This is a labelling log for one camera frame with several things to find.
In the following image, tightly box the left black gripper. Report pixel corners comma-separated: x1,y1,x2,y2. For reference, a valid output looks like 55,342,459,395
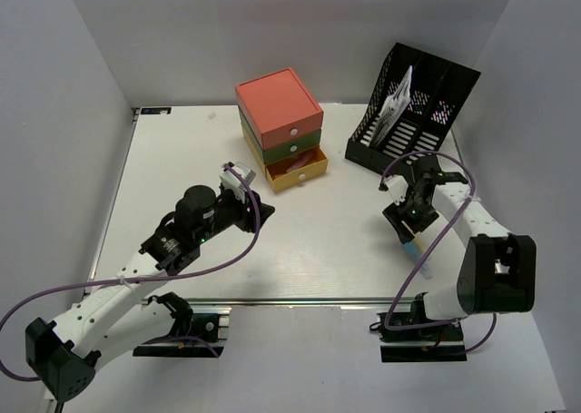
196,186,276,244

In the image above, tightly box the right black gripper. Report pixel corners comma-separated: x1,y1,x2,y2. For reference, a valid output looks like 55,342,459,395
384,189,441,244

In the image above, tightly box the pastel blue highlighter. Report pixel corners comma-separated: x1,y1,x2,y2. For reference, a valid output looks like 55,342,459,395
403,241,433,280

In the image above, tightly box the pastel yellow highlighter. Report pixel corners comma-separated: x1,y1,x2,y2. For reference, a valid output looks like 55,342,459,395
412,236,427,253

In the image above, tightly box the yellow bottom drawer box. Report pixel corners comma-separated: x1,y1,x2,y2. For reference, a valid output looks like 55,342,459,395
243,135,329,193

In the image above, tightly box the pastel purple highlighter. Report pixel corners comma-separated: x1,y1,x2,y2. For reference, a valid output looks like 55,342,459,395
285,152,314,173

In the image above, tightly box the green drawer box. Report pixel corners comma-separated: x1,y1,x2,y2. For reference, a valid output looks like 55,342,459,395
239,111,321,165

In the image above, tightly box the coral top drawer box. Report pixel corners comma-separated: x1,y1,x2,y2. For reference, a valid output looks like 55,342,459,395
235,68,323,150

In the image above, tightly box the white printed paper booklet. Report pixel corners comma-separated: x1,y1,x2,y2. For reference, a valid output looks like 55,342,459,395
369,65,413,148

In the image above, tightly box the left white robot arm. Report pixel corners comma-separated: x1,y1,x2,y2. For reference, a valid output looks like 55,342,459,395
25,174,275,404

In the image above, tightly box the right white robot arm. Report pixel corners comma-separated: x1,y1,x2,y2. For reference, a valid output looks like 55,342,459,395
379,152,537,339

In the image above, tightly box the black three-slot file holder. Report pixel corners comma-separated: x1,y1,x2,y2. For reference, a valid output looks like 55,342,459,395
345,43,481,181

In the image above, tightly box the black label sticker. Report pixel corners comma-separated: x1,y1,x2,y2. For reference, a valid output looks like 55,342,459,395
140,107,172,115

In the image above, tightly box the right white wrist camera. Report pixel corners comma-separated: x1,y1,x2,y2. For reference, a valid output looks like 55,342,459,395
379,175,409,205

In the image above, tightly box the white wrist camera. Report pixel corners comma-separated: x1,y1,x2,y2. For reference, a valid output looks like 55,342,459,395
379,175,409,205
220,162,256,203

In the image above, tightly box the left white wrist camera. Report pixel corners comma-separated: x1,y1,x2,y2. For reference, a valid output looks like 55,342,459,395
220,162,256,203

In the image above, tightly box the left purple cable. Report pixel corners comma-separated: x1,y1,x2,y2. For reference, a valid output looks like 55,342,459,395
0,165,262,382

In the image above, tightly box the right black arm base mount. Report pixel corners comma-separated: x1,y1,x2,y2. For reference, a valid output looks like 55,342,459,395
369,312,467,363

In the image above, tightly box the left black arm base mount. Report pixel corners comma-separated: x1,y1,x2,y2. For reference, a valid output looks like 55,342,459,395
133,292,228,359

